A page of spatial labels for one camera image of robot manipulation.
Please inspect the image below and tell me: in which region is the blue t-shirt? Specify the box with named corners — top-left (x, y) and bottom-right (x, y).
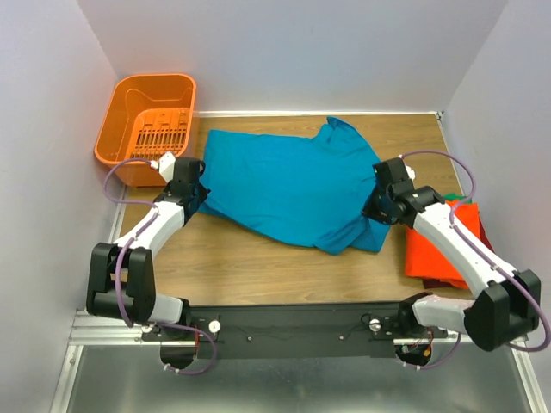
top-left (200, 117), bottom-right (389, 255)

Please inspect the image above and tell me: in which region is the green folded t-shirt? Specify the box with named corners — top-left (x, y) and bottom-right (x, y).
top-left (443, 193), bottom-right (473, 206)

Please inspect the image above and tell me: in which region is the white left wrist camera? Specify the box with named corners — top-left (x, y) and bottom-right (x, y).
top-left (149, 151), bottom-right (176, 182)

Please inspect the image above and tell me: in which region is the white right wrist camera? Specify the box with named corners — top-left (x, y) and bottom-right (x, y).
top-left (399, 154), bottom-right (416, 181)

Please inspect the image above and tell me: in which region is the black mounting base plate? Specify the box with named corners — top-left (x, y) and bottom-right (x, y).
top-left (142, 301), bottom-right (447, 361)

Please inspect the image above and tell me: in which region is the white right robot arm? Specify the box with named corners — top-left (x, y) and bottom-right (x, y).
top-left (362, 157), bottom-right (550, 352)

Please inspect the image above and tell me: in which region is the dark red folded t-shirt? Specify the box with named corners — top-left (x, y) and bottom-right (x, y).
top-left (421, 214), bottom-right (496, 290)

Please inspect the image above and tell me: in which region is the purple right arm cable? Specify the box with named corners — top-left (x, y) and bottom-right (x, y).
top-left (398, 149), bottom-right (551, 371)

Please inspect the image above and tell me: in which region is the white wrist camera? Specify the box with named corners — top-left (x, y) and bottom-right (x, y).
top-left (399, 154), bottom-right (416, 181)
top-left (149, 151), bottom-right (176, 182)

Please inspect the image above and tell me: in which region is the orange plastic basket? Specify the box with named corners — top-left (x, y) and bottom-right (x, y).
top-left (95, 73), bottom-right (199, 188)

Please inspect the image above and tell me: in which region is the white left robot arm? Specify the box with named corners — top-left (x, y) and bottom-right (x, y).
top-left (86, 152), bottom-right (209, 340)

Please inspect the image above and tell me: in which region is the orange folded t-shirt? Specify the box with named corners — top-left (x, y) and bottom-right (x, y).
top-left (405, 203), bottom-right (493, 290)

